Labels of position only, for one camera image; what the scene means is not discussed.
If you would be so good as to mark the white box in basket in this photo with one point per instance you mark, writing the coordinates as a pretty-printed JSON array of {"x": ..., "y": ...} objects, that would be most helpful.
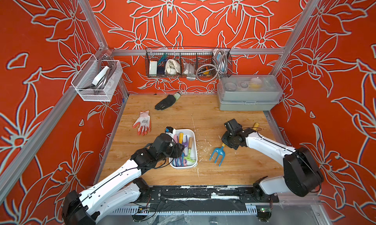
[{"x": 153, "y": 66}]

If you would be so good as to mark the blue rake yellow handle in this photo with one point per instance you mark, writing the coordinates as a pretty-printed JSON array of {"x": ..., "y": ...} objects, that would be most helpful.
[
  {"x": 179, "y": 161},
  {"x": 218, "y": 153}
]

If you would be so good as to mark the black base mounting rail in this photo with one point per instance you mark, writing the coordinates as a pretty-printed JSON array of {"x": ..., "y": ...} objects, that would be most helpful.
[{"x": 244, "y": 194}]

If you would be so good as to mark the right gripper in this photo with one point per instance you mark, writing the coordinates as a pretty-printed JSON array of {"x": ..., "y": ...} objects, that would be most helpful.
[{"x": 223, "y": 138}]

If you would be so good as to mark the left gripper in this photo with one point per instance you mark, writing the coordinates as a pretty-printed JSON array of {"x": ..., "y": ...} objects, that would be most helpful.
[{"x": 177, "y": 150}]

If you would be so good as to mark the grey lidded plastic toolbox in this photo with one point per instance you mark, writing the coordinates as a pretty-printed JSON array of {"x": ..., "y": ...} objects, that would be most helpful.
[{"x": 248, "y": 93}]

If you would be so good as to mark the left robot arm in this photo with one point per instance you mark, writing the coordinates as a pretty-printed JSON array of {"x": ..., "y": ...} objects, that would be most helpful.
[{"x": 123, "y": 186}]

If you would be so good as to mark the green rake wooden handle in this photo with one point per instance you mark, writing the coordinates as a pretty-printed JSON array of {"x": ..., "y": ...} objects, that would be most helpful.
[{"x": 190, "y": 160}]

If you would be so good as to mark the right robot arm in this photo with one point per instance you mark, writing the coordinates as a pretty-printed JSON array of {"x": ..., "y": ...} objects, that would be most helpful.
[{"x": 301, "y": 172}]

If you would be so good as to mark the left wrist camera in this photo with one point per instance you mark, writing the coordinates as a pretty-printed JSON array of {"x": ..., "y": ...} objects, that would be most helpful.
[{"x": 170, "y": 131}]

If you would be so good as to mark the red white work glove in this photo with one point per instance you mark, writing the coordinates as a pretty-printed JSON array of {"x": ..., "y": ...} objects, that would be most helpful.
[{"x": 143, "y": 123}]

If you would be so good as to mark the white wire wall basket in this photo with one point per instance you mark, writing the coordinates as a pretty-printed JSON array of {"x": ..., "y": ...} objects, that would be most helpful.
[{"x": 97, "y": 81}]

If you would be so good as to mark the wide purple fork pink handle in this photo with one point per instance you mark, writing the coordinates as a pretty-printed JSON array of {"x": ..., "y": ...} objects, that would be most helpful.
[{"x": 185, "y": 142}]

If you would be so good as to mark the black wire wall basket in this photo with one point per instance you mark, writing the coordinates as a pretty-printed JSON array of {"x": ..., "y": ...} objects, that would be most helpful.
[{"x": 204, "y": 64}]

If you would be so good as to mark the white cloth in basket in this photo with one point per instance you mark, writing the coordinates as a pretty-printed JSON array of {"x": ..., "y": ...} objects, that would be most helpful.
[{"x": 172, "y": 67}]

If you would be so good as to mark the white plastic storage box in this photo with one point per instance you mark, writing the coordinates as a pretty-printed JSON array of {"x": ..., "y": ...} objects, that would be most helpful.
[{"x": 189, "y": 133}]

